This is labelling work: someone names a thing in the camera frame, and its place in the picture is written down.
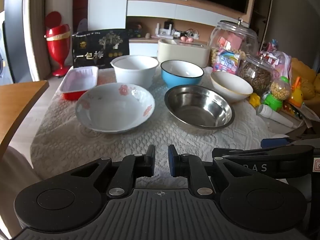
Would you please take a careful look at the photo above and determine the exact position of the red pedestal bin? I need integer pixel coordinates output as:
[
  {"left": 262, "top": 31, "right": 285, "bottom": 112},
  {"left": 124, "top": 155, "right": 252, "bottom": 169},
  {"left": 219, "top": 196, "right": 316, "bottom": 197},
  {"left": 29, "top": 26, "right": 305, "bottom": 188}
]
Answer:
[{"left": 45, "top": 11, "right": 72, "bottom": 77}]

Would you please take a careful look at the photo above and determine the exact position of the red rectangular tray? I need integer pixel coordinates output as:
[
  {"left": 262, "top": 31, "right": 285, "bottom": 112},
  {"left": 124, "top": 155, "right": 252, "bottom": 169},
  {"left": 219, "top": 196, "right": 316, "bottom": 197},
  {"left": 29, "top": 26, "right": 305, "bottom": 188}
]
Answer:
[{"left": 60, "top": 66, "right": 99, "bottom": 101}]

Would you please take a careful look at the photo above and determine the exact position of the colourful snack packet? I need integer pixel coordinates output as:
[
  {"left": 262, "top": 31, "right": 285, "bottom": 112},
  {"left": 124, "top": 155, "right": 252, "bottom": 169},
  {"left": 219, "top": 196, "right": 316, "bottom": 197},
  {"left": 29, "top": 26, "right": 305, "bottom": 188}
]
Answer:
[{"left": 212, "top": 48, "right": 241, "bottom": 76}]

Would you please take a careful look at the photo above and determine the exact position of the bag of pink packets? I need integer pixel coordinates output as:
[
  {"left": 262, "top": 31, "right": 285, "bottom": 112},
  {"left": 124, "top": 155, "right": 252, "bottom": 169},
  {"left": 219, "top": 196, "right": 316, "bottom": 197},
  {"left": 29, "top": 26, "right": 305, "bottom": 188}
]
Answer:
[{"left": 264, "top": 39, "right": 292, "bottom": 78}]

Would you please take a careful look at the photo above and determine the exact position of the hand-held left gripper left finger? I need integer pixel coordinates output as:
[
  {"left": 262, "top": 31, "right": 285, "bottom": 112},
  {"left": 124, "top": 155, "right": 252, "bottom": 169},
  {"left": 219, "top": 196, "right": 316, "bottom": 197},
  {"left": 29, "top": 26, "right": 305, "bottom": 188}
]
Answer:
[{"left": 71, "top": 144, "right": 156, "bottom": 198}]

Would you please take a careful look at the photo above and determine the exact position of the wooden side table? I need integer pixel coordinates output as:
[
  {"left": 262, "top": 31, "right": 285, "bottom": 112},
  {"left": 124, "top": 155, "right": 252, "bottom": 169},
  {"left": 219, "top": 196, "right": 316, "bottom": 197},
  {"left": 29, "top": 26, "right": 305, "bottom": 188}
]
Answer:
[{"left": 0, "top": 80, "right": 50, "bottom": 151}]

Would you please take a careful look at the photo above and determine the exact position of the white lace tablecloth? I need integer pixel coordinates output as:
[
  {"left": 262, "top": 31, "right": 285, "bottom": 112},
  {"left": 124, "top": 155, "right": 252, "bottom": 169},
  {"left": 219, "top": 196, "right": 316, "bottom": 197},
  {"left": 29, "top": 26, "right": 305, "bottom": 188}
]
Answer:
[{"left": 30, "top": 56, "right": 295, "bottom": 181}]

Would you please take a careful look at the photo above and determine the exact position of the white router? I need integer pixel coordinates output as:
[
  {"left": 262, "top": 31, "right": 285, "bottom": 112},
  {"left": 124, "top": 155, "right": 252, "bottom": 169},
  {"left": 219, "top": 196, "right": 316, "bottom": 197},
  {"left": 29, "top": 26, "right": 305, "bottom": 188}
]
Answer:
[{"left": 155, "top": 22, "right": 174, "bottom": 37}]

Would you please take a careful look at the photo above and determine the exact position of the large glass jar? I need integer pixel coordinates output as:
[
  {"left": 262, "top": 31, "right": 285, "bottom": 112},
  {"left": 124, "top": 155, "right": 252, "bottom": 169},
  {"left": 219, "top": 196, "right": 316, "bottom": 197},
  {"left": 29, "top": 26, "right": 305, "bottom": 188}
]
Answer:
[{"left": 209, "top": 17, "right": 258, "bottom": 67}]

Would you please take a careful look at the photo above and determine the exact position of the green gumball toy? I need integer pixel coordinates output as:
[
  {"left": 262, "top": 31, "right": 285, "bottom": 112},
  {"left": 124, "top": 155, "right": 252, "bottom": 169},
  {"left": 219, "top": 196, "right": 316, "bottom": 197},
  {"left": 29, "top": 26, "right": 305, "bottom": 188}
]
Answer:
[{"left": 263, "top": 76, "right": 292, "bottom": 112}]

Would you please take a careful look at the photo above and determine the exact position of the black printed box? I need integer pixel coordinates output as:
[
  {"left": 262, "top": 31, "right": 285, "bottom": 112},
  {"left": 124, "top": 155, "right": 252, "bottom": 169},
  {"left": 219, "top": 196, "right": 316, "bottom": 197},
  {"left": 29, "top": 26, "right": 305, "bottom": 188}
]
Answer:
[{"left": 72, "top": 29, "right": 130, "bottom": 69}]

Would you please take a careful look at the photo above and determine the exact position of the white television cabinet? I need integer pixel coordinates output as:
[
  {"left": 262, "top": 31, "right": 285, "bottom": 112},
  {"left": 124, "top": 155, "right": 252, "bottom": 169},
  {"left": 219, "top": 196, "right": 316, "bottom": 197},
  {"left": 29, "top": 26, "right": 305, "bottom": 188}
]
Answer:
[{"left": 126, "top": 0, "right": 265, "bottom": 58}]

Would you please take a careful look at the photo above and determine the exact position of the stainless steel bowl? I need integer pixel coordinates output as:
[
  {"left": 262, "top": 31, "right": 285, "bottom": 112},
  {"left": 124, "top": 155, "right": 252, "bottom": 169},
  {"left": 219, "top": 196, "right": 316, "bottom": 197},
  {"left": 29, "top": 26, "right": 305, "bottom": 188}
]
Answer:
[{"left": 164, "top": 85, "right": 235, "bottom": 130}]

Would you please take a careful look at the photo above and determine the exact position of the orange yellow toy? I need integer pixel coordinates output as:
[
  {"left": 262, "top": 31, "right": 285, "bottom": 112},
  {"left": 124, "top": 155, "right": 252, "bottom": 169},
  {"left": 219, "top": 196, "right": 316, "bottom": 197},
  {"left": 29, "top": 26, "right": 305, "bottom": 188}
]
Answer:
[{"left": 287, "top": 76, "right": 305, "bottom": 108}]

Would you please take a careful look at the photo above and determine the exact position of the small yellow toy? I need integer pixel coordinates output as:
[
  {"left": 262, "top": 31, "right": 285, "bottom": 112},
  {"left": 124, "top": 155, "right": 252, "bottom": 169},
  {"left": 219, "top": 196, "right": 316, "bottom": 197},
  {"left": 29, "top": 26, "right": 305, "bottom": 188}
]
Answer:
[{"left": 248, "top": 93, "right": 262, "bottom": 108}]

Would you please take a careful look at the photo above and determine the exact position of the white gold-rimmed bowl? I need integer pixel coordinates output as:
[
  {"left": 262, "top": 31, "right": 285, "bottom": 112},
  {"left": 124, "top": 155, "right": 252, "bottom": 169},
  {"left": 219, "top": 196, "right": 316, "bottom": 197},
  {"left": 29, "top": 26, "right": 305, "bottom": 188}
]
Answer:
[{"left": 210, "top": 71, "right": 254, "bottom": 104}]

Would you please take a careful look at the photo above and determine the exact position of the white floral bowl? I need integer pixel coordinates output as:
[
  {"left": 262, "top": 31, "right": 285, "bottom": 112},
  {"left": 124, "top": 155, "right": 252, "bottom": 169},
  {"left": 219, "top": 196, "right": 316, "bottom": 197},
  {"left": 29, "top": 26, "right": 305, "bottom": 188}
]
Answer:
[{"left": 75, "top": 83, "right": 155, "bottom": 133}]

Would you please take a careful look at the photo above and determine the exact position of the white plastic bowl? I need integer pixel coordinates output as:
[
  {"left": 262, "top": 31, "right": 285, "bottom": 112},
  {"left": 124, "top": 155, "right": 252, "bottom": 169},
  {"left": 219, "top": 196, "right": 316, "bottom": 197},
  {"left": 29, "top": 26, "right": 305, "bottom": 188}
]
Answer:
[{"left": 111, "top": 55, "right": 159, "bottom": 89}]

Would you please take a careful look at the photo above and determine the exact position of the cream oval container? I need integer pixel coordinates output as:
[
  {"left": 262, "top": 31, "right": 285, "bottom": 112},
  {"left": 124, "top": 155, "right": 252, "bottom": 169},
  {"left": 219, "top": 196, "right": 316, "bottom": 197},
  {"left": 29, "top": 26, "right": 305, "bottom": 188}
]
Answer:
[{"left": 157, "top": 38, "right": 211, "bottom": 68}]

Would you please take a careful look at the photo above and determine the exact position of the yellow plush cushion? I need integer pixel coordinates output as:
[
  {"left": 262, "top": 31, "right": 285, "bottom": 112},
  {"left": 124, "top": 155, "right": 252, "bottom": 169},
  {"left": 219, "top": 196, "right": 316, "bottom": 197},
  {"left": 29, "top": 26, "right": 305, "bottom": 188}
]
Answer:
[{"left": 291, "top": 57, "right": 320, "bottom": 101}]

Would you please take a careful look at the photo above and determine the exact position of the blue enamel bowl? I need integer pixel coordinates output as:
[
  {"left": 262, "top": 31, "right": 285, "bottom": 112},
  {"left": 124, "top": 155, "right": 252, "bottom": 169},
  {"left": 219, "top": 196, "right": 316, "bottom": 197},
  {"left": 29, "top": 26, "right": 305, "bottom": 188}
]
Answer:
[{"left": 160, "top": 60, "right": 204, "bottom": 93}]

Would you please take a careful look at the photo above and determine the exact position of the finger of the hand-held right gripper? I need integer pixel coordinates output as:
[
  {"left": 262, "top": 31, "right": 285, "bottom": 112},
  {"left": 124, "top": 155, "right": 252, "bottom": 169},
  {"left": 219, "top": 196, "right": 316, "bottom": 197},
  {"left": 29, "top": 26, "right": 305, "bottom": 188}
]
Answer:
[
  {"left": 212, "top": 146, "right": 313, "bottom": 159},
  {"left": 261, "top": 138, "right": 300, "bottom": 148}
]

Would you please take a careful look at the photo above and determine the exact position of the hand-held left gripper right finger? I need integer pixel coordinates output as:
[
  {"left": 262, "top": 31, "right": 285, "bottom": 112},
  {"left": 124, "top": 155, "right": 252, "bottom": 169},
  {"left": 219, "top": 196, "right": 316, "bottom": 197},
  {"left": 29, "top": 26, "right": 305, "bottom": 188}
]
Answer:
[{"left": 168, "top": 144, "right": 253, "bottom": 198}]

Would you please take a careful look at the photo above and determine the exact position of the small glass jar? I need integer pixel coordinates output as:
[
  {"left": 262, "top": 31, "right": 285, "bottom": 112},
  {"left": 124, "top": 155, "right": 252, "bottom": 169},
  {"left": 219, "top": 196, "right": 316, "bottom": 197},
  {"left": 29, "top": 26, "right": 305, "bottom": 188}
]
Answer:
[{"left": 238, "top": 51, "right": 275, "bottom": 96}]

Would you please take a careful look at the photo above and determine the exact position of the white plastic tube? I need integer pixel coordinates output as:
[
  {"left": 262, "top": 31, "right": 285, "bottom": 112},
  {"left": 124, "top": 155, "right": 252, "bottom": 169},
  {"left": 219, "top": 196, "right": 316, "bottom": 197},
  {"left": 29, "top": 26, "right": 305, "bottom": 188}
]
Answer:
[{"left": 257, "top": 104, "right": 295, "bottom": 128}]

